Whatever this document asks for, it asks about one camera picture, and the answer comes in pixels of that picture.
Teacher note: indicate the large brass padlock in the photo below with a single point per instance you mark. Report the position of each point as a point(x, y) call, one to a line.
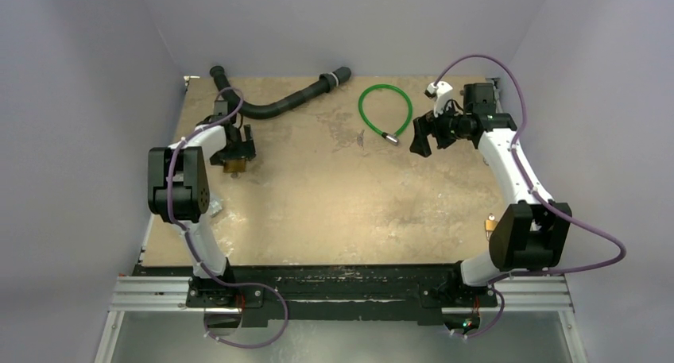
point(235, 166)

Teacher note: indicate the clear plastic box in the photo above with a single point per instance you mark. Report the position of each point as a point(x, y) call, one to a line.
point(214, 208)

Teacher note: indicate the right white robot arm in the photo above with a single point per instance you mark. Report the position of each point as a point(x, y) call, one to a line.
point(531, 234)

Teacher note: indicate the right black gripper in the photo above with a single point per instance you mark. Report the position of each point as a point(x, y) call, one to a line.
point(431, 126)

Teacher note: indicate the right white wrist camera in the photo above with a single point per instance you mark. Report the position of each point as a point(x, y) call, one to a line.
point(440, 93)

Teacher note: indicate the cable lock keys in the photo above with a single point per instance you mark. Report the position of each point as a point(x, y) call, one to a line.
point(360, 139)

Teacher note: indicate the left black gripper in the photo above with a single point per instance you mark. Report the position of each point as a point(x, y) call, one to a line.
point(245, 150)

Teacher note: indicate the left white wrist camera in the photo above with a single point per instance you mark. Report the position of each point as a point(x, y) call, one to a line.
point(220, 108)

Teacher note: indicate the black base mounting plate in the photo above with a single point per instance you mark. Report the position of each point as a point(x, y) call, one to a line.
point(427, 294)

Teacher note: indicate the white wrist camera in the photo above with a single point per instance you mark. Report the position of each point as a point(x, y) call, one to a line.
point(220, 108)
point(440, 93)

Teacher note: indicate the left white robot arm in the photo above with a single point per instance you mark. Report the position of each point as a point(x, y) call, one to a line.
point(179, 192)

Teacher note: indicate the green cable lock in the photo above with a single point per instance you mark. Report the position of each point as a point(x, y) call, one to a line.
point(386, 110)

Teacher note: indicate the small brass padlock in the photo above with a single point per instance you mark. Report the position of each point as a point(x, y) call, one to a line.
point(490, 225)

